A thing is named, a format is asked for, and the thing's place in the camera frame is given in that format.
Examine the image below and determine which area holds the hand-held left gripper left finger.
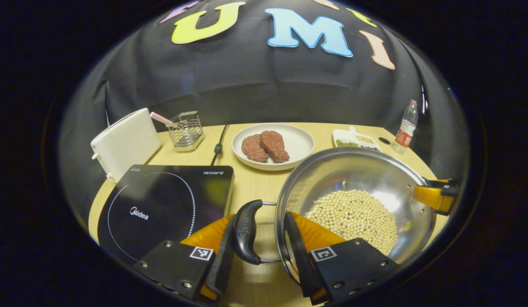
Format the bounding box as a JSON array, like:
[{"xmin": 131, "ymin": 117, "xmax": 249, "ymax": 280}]
[{"xmin": 133, "ymin": 213, "xmax": 237, "ymax": 302}]

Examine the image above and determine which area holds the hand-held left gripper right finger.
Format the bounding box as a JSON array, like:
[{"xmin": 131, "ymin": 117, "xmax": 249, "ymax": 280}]
[{"xmin": 284, "ymin": 211, "xmax": 399, "ymax": 305}]

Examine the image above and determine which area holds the pile of soybeans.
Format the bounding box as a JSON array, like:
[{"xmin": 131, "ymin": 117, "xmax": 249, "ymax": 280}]
[{"xmin": 306, "ymin": 189, "xmax": 398, "ymax": 256}]

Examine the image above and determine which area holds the stainless steel pot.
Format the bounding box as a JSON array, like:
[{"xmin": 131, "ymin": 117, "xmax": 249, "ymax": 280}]
[{"xmin": 231, "ymin": 147, "xmax": 437, "ymax": 286}]

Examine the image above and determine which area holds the black induction cooktop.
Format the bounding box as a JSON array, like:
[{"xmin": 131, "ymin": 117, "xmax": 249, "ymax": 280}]
[{"xmin": 97, "ymin": 165, "xmax": 235, "ymax": 265}]

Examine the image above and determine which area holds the clear bottle red label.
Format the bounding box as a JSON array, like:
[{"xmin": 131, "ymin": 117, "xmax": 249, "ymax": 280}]
[{"xmin": 391, "ymin": 99, "xmax": 419, "ymax": 154}]

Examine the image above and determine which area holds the white divided dish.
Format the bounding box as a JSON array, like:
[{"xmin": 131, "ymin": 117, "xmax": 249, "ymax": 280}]
[{"xmin": 333, "ymin": 126, "xmax": 383, "ymax": 153}]

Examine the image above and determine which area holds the round white plate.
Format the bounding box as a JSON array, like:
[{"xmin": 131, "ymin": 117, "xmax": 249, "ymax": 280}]
[{"xmin": 232, "ymin": 123, "xmax": 315, "ymax": 171}]

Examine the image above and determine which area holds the white toaster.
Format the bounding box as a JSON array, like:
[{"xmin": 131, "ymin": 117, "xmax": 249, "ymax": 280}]
[{"xmin": 90, "ymin": 108, "xmax": 162, "ymax": 183}]

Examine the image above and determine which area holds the black backdrop cloth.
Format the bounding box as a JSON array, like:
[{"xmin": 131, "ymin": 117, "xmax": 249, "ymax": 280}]
[{"xmin": 59, "ymin": 0, "xmax": 469, "ymax": 222}]

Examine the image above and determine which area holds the black power cable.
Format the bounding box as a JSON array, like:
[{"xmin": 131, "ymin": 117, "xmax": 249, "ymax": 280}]
[{"xmin": 210, "ymin": 124, "xmax": 229, "ymax": 166}]

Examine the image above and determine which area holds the wire mesh holder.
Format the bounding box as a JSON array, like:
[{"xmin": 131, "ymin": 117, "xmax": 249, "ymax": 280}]
[{"xmin": 166, "ymin": 111, "xmax": 204, "ymax": 152}]

